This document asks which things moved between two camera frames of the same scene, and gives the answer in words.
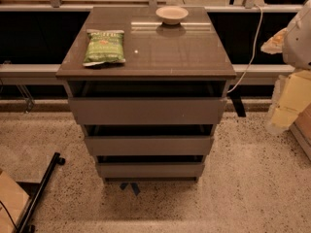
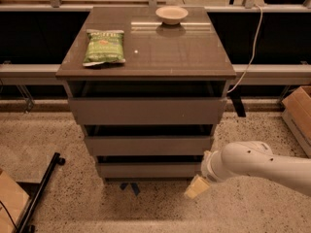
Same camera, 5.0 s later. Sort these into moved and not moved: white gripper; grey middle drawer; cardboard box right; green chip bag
Moved: white gripper
Not moved: cardboard box right; grey middle drawer; green chip bag
